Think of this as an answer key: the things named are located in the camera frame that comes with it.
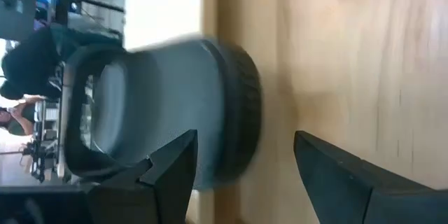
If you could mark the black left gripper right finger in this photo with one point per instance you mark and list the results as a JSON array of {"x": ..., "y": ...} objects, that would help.
[{"x": 332, "y": 189}]

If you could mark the black rubber slide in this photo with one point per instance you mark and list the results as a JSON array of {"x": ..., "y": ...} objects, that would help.
[{"x": 182, "y": 94}]

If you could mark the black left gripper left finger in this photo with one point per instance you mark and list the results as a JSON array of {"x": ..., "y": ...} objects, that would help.
[{"x": 168, "y": 182}]

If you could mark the person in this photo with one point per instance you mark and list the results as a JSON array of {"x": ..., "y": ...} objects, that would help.
[
  {"x": 31, "y": 63},
  {"x": 17, "y": 119}
]

